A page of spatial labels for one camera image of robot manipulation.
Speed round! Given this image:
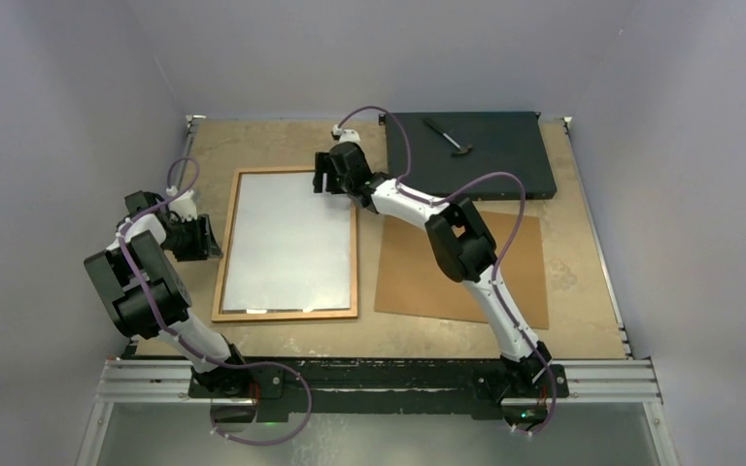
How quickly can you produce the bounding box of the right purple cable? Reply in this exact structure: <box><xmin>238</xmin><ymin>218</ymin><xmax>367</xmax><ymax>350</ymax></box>
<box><xmin>336</xmin><ymin>106</ymin><xmax>559</xmax><ymax>439</ymax></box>

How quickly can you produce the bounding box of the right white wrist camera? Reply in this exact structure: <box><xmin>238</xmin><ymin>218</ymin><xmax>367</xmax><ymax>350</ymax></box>
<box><xmin>330</xmin><ymin>124</ymin><xmax>361</xmax><ymax>145</ymax></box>

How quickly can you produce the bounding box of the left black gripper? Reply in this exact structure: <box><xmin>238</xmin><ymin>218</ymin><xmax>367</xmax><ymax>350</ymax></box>
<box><xmin>160</xmin><ymin>215</ymin><xmax>220</xmax><ymax>262</ymax></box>

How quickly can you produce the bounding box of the brown wooden picture frame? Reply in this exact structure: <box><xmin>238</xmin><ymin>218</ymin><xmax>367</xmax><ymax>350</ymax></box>
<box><xmin>210</xmin><ymin>166</ymin><xmax>360</xmax><ymax>323</ymax></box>

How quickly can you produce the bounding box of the small black handled hammer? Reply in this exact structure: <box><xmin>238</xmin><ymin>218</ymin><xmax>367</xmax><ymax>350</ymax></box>
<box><xmin>423</xmin><ymin>117</ymin><xmax>473</xmax><ymax>157</ymax></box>

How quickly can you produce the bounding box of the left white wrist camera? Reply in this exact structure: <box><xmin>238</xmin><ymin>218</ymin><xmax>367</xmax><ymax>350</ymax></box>
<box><xmin>165</xmin><ymin>185</ymin><xmax>199</xmax><ymax>221</ymax></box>

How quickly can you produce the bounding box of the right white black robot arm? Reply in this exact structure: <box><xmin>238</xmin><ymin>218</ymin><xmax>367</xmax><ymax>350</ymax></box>
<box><xmin>313</xmin><ymin>142</ymin><xmax>558</xmax><ymax>395</ymax></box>

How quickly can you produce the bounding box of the purple cable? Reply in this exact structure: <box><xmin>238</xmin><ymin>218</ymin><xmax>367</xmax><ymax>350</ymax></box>
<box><xmin>336</xmin><ymin>106</ymin><xmax>559</xmax><ymax>439</ymax></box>
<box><xmin>118</xmin><ymin>156</ymin><xmax>314</xmax><ymax>448</ymax></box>

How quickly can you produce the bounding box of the dark flat equipment case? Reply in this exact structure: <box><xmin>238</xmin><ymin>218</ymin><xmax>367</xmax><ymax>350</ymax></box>
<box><xmin>379</xmin><ymin>112</ymin><xmax>558</xmax><ymax>200</ymax></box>

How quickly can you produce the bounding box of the brown cardboard backing board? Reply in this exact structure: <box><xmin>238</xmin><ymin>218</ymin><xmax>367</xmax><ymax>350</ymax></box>
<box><xmin>374</xmin><ymin>216</ymin><xmax>549</xmax><ymax>329</ymax></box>

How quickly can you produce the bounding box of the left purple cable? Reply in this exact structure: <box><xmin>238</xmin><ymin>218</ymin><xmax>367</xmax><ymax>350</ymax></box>
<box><xmin>118</xmin><ymin>156</ymin><xmax>314</xmax><ymax>448</ymax></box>

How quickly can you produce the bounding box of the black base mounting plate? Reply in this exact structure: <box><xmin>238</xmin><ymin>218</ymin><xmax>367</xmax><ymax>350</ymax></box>
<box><xmin>188</xmin><ymin>357</ymin><xmax>569</xmax><ymax>423</ymax></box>

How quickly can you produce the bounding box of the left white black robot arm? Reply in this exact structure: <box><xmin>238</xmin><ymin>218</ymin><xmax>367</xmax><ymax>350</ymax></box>
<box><xmin>84</xmin><ymin>191</ymin><xmax>254</xmax><ymax>397</ymax></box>

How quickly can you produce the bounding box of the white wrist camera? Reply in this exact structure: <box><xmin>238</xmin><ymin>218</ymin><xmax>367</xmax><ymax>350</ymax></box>
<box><xmin>330</xmin><ymin>124</ymin><xmax>361</xmax><ymax>145</ymax></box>
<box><xmin>165</xmin><ymin>185</ymin><xmax>199</xmax><ymax>221</ymax></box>

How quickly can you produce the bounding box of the glossy plant photo print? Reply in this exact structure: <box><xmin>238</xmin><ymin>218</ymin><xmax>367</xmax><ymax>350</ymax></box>
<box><xmin>221</xmin><ymin>171</ymin><xmax>354</xmax><ymax>316</ymax></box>

